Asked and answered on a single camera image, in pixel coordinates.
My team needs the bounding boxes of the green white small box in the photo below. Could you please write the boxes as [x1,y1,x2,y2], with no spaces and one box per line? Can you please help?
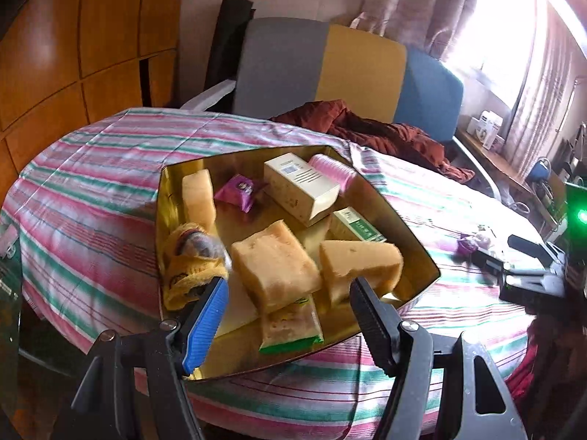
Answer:
[328,207,388,243]

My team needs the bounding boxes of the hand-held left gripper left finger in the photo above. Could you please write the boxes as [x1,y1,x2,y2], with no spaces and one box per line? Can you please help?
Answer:
[50,278,230,440]

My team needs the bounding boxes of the yellow plush toy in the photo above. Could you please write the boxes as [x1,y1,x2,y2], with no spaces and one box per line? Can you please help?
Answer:
[164,223,232,311]

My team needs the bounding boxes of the yellow sponge block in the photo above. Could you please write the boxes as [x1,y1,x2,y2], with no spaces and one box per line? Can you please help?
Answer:
[318,239,404,308]
[182,169,217,235]
[230,220,323,315]

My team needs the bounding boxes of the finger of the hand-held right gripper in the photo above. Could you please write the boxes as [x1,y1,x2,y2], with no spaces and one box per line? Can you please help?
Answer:
[507,234,567,269]
[471,248,568,313]

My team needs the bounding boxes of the purple snack packet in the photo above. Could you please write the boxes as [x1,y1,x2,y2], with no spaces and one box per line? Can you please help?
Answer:
[457,232,492,256]
[214,173,269,214]

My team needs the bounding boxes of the wooden wardrobe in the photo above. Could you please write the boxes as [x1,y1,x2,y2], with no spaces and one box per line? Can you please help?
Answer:
[0,0,189,188]

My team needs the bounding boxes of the red-brown crumpled cloth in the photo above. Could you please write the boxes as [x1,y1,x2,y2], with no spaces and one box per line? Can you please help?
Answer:
[270,99,475,182]

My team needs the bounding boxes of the striped tablecloth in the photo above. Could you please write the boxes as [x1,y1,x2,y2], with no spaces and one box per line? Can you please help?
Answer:
[2,107,535,428]

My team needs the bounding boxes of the glass side table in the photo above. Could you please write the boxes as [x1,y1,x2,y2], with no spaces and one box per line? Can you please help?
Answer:
[0,257,25,379]

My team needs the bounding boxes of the golden metal tray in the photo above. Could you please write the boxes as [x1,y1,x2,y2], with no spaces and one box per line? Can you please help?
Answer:
[156,146,442,381]

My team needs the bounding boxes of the pink white plastic object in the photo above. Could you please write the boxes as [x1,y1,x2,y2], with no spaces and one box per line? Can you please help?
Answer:
[0,224,20,258]

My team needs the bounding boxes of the blue round object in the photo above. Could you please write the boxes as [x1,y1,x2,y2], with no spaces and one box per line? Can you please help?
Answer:
[526,159,552,182]

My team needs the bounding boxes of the green packaged sponge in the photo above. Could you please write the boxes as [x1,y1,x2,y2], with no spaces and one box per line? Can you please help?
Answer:
[258,296,324,355]

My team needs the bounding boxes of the large white box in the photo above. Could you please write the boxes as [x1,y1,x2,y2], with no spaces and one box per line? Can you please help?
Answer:
[477,111,503,137]

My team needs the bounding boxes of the pink thread roll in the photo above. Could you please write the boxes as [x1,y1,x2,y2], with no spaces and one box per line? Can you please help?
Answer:
[308,153,357,195]

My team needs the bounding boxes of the pink patterned curtain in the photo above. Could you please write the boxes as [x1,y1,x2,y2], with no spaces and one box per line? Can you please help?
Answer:
[351,0,488,62]
[500,0,587,179]

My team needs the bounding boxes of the white cardboard box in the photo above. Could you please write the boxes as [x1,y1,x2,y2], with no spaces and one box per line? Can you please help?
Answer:
[263,153,341,227]

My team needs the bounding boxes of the wooden desk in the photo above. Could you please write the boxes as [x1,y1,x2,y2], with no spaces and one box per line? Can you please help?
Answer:
[454,128,569,239]

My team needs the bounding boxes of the grey yellow blue chair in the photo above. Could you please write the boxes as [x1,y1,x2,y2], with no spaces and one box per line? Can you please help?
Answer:
[181,17,502,202]

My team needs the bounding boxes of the black rolled mat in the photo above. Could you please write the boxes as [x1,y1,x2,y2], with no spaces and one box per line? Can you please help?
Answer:
[204,0,256,102]

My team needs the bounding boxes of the white rectangular block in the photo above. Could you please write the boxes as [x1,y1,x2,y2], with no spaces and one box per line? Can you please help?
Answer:
[215,275,261,340]

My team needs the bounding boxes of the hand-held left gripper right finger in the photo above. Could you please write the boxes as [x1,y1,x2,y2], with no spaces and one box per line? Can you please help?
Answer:
[349,277,528,440]

